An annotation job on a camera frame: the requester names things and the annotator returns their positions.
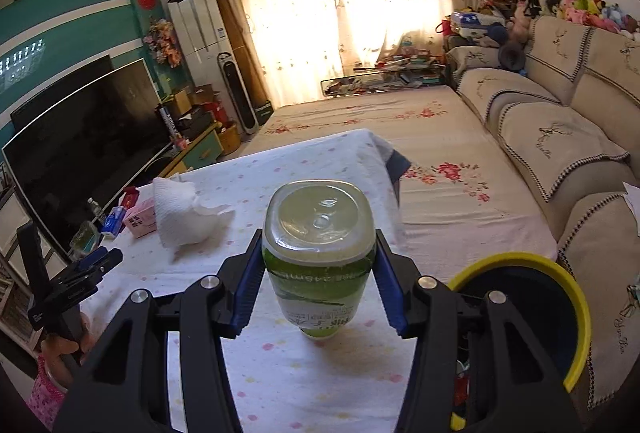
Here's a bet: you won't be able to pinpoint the person's left forearm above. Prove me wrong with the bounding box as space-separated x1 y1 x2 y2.
27 355 68 431

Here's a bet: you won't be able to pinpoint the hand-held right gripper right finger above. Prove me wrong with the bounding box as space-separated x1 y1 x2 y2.
372 229 583 433

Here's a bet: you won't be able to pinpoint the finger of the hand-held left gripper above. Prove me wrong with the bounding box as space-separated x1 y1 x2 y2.
60 249 124 300
70 247 110 271

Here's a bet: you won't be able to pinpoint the brown cardboard box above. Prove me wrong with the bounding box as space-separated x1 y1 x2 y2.
187 84 221 106

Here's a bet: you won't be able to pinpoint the artificial flower bunch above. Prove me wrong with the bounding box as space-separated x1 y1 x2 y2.
144 17 182 68

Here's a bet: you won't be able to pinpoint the white paper sheet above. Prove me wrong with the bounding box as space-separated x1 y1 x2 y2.
622 180 640 234

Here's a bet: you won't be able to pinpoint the pile of plush toys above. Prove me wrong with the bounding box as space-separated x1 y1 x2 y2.
510 0 640 38

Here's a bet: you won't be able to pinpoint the wicker basket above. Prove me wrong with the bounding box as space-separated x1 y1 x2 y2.
217 123 242 156

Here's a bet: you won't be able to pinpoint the white tower fan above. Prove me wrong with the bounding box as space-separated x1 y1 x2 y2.
217 53 260 134

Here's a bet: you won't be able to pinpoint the yellow rimmed trash bin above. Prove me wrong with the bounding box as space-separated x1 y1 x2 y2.
446 253 592 431

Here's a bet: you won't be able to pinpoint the cream embroidered curtains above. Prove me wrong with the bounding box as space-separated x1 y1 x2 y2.
210 0 481 108

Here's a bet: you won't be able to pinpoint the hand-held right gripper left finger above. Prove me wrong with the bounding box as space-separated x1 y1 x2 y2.
52 229 266 433

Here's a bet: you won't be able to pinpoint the pink carton box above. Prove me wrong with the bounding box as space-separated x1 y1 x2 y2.
122 199 158 239

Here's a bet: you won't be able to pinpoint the black flat screen television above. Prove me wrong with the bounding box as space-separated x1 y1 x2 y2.
1 55 172 259

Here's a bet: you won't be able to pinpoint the blue cloth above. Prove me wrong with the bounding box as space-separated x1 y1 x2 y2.
386 148 412 208

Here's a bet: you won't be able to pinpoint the blue star print bag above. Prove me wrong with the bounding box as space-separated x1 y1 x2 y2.
451 12 501 38

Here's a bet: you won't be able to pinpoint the cluttered glass coffee table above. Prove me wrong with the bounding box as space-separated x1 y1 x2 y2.
320 55 446 98

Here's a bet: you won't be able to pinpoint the green plastic bottle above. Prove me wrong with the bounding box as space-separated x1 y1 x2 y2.
263 180 377 339

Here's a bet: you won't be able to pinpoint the crumpled white paper towel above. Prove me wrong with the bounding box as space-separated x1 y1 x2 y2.
152 178 236 248

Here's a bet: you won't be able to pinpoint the beige embroidered sofa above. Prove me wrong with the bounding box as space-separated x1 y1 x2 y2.
445 15 640 414

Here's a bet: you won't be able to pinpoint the blue tissue pack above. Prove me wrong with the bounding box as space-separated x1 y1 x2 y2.
100 208 126 234

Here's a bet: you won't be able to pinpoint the person's left hand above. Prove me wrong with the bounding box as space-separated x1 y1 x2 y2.
40 313 96 389

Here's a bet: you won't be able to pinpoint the floral bed sheet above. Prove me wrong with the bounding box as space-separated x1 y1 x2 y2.
250 87 558 259

